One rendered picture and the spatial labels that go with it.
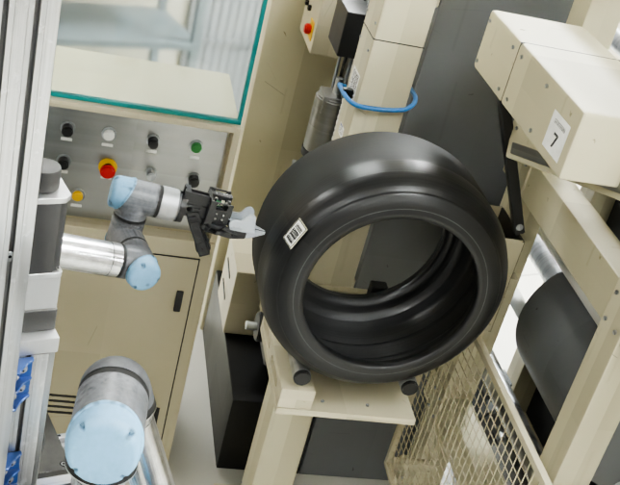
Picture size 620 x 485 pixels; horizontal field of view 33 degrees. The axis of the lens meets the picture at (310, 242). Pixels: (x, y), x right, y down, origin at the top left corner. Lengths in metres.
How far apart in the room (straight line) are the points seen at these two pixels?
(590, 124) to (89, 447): 1.11
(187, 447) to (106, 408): 2.05
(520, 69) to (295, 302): 0.72
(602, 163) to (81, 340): 1.70
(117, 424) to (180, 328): 1.58
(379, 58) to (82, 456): 1.34
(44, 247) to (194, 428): 1.99
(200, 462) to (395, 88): 1.58
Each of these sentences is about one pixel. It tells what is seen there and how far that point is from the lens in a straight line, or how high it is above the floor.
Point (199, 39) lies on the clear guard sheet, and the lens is 2.79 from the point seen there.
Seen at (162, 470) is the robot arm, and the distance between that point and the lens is 1.90.
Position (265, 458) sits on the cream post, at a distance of 3.24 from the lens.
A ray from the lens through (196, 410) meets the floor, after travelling 3.84.
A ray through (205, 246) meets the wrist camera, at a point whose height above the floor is 1.20.
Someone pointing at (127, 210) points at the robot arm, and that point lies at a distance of 2.34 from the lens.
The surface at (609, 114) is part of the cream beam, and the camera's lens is 2.12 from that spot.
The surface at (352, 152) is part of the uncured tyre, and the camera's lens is 2.41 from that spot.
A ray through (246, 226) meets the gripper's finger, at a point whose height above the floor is 1.26.
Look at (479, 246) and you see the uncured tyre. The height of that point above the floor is 1.35.
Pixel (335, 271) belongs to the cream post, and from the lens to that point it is 2.86.
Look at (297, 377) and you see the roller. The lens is 2.57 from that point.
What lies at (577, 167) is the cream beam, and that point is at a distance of 2.13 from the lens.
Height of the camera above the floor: 2.41
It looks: 28 degrees down
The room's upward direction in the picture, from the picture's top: 15 degrees clockwise
